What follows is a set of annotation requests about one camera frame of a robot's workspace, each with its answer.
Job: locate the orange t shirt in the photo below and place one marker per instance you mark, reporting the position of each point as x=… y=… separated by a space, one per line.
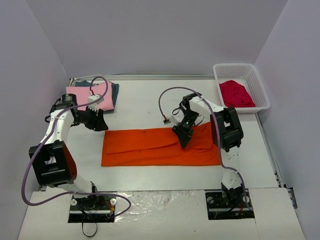
x=158 y=147

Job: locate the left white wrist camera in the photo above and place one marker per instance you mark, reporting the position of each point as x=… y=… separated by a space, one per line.
x=93 y=101

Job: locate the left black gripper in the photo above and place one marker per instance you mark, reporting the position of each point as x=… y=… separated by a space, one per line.
x=94 y=120

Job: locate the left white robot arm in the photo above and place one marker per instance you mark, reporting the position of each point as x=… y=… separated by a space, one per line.
x=52 y=161

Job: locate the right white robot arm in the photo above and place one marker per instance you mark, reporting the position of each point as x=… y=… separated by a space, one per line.
x=226 y=134

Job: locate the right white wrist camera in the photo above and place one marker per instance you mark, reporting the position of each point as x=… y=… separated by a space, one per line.
x=171 y=120

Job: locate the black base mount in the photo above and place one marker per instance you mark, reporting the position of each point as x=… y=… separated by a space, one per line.
x=92 y=209
x=219 y=209

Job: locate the dark blue folded t shirt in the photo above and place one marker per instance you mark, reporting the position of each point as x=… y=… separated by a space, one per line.
x=115 y=91

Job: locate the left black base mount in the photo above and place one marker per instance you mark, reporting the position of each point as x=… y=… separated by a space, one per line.
x=92 y=209

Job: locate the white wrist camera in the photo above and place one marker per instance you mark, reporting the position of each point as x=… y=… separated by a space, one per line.
x=171 y=120
x=93 y=101

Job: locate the white plastic basket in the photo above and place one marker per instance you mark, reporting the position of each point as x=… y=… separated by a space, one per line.
x=244 y=74

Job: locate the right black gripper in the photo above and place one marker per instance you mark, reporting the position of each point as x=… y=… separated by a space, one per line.
x=182 y=130

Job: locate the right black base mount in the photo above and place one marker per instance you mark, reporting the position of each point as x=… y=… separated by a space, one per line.
x=219 y=209

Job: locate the pink folded t shirt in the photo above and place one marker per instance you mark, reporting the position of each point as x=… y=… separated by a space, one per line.
x=83 y=92

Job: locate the red t shirt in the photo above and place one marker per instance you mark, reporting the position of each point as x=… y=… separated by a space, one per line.
x=235 y=95

